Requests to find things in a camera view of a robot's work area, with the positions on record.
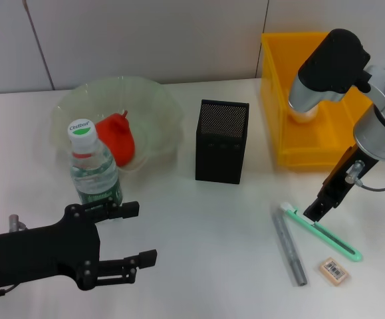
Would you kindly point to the white paper ball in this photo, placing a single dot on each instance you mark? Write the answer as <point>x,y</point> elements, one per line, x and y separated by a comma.
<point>303,116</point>

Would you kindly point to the clear water bottle green label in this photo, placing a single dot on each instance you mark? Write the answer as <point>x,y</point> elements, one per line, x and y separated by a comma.
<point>92,172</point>

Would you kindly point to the yellow plastic bin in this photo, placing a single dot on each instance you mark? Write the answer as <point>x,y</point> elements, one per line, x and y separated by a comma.
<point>275,83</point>

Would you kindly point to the green utility knife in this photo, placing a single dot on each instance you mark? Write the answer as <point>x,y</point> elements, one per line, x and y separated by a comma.
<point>335,241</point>

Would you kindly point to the green glass fruit plate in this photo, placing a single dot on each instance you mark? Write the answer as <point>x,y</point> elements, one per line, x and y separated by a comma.
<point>155,109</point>

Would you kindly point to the beige eraser with barcode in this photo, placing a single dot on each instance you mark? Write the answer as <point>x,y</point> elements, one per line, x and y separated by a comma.
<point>334,272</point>

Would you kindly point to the orange knitted toy fruit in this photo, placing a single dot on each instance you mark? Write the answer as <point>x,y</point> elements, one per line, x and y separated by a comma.
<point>119,143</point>

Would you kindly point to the grey pen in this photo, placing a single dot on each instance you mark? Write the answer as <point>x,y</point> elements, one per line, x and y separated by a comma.
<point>290,249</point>

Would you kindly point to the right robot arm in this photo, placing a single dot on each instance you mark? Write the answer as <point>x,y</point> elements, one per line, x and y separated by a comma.
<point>335,66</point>

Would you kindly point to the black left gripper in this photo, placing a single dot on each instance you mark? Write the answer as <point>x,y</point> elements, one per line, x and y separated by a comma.
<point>42,252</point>

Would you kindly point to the black mesh pen holder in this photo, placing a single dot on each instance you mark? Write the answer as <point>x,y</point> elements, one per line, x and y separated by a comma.
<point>220,156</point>

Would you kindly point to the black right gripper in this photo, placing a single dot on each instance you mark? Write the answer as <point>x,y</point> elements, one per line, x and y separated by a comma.
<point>345,179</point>

